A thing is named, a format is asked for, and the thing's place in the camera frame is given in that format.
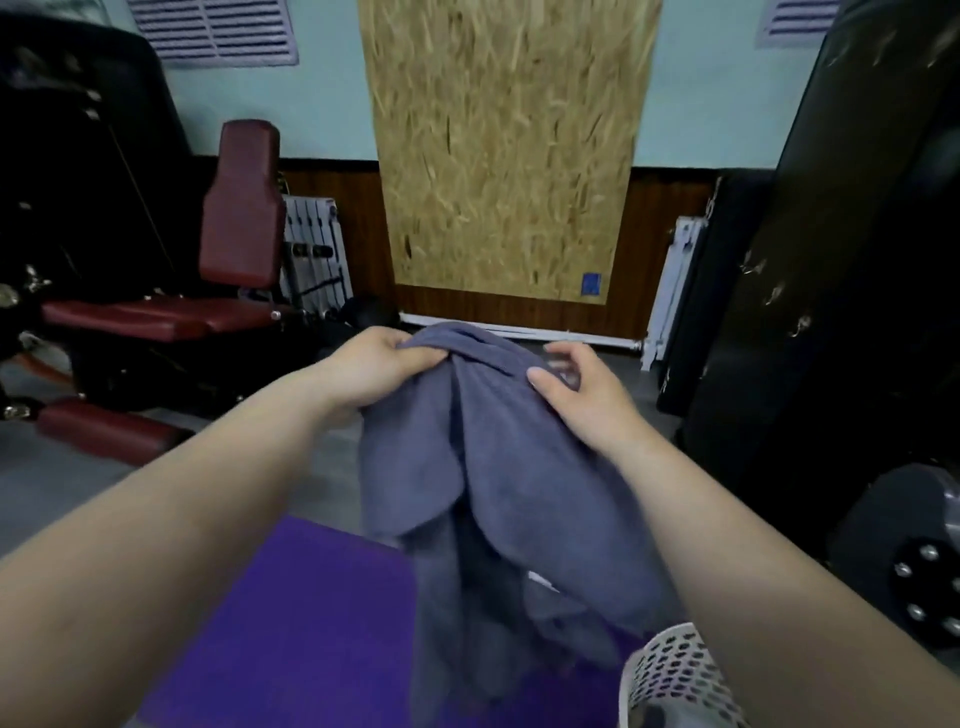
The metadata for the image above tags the person's left hand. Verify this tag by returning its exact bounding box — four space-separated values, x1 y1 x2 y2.
314 326 451 425

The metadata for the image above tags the person's right hand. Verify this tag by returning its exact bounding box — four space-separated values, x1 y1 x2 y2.
526 341 648 460

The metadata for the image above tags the white perforated laundry basket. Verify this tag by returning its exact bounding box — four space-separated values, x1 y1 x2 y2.
618 620 751 728

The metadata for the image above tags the person's left forearm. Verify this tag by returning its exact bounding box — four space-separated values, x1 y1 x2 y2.
0 371 354 728

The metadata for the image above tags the person's right forearm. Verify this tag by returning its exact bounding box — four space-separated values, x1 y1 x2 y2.
607 427 960 728

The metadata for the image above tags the black medicine ball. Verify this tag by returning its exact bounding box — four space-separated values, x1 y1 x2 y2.
341 293 395 335

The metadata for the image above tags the red bench backrest pad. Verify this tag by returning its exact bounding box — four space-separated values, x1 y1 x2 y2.
197 118 289 291

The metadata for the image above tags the red bench seat pad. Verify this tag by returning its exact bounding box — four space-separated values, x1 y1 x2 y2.
41 294 303 344

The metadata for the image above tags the red padded gym roller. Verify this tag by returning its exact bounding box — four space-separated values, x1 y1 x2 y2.
35 397 194 468

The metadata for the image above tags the purple yoga mat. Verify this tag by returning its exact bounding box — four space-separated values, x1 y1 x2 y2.
138 514 654 728

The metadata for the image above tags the red padded gym machine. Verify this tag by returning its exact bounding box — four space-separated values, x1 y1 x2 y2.
0 11 205 421

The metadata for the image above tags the white vertical frame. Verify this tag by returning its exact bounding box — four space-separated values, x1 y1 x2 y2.
639 215 708 373

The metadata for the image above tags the beige wall board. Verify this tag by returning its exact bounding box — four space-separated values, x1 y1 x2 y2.
357 0 665 307

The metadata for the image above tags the grey louvred wall vent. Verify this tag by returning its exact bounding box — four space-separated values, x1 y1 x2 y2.
125 0 301 70
755 0 847 49

